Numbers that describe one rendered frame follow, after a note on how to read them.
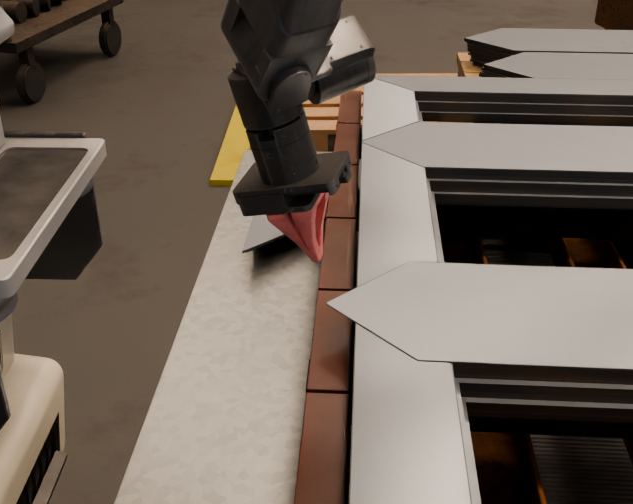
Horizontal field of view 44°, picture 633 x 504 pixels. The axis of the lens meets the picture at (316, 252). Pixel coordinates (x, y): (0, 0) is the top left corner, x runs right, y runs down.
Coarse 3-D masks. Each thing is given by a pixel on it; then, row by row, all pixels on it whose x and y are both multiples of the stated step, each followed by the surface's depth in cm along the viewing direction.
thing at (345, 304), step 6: (354, 288) 83; (342, 294) 82; (348, 294) 82; (354, 294) 82; (330, 300) 81; (336, 300) 81; (342, 300) 81; (348, 300) 81; (354, 300) 81; (330, 306) 80; (336, 306) 80; (342, 306) 80; (348, 306) 80; (354, 306) 80; (342, 312) 79; (348, 312) 79; (354, 312) 79; (354, 318) 78
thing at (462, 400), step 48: (432, 96) 140; (480, 96) 139; (528, 96) 139; (576, 96) 138; (624, 96) 138; (432, 192) 111; (480, 192) 111; (528, 192) 111; (576, 192) 110; (624, 192) 110; (480, 384) 72; (528, 384) 72; (576, 384) 72; (624, 384) 72
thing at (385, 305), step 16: (400, 272) 86; (368, 288) 83; (384, 288) 83; (400, 288) 83; (368, 304) 80; (384, 304) 80; (400, 304) 80; (368, 320) 78; (384, 320) 78; (400, 320) 78; (384, 336) 75; (400, 336) 75; (416, 336) 75; (416, 352) 73
